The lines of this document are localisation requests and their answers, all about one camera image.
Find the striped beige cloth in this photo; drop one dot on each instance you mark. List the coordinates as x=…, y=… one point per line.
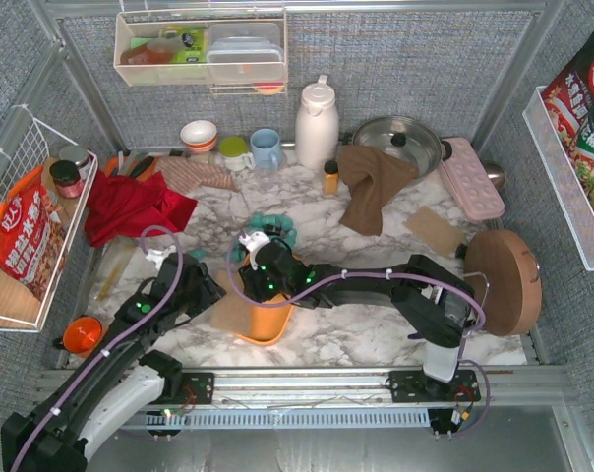
x=183, y=175

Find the teal capsule upright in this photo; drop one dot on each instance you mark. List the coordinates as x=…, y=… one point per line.
x=238, y=253

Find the orange spice bottle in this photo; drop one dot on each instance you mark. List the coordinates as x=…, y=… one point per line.
x=331, y=177

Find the brown towel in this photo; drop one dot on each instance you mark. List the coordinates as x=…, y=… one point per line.
x=373, y=178

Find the lone teal coffee capsule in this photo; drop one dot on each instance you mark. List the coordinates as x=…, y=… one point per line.
x=198, y=254

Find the round wooden board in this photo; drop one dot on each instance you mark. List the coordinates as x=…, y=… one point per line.
x=505, y=277

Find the orange plastic storage basket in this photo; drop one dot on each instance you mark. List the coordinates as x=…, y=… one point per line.
x=267, y=325

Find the red seasoning bag left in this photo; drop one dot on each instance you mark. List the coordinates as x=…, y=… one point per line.
x=31, y=242

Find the white orange striped bowl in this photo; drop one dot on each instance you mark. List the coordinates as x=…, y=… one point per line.
x=199, y=136

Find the white wire basket left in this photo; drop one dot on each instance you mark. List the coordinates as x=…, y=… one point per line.
x=19, y=309

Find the dark lidded jar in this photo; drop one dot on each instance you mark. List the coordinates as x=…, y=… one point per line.
x=66, y=178

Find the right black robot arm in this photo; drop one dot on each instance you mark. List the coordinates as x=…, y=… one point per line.
x=440, y=306

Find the green drink bottle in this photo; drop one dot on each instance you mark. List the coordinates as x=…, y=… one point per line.
x=194, y=40

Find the silver lidded jar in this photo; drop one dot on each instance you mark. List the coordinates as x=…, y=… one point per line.
x=79, y=156

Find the red seasoning bags right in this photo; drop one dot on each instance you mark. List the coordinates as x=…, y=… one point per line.
x=569, y=100

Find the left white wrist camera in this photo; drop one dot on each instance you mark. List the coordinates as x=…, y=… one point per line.
x=157, y=257

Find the steel pot with lid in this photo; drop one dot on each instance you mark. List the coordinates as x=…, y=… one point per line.
x=406, y=139

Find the blue mug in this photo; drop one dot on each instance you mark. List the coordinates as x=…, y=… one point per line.
x=266, y=149

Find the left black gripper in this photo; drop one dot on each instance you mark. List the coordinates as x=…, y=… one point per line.
x=199, y=283

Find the cream wall storage rack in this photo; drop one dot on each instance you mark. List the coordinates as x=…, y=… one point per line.
x=142, y=57

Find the brown cork mat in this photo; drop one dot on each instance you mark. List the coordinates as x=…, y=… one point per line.
x=231, y=313
x=435, y=231

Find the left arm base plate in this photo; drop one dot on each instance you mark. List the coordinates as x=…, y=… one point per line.
x=192, y=388

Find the clear plastic food containers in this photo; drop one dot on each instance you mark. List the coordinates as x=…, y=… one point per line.
x=244, y=53

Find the pink egg tray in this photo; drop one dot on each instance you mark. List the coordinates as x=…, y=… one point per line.
x=467, y=181

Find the green lidded white cup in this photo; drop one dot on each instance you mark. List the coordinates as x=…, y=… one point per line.
x=235, y=155

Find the orange cup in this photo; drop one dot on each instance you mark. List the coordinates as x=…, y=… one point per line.
x=82, y=336

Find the white thermos jug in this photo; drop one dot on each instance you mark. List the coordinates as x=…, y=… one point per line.
x=317, y=125

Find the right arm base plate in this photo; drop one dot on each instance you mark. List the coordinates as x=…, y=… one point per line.
x=409, y=386

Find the white wire basket right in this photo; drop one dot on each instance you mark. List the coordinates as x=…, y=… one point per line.
x=577, y=211

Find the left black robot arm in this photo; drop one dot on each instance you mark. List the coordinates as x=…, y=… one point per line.
x=122, y=374

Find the white wire basket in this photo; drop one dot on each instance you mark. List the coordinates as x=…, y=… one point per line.
x=19, y=309
x=577, y=211

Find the red cloth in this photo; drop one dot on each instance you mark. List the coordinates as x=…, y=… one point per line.
x=122, y=206

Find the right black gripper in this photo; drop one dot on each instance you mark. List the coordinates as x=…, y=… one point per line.
x=266, y=244

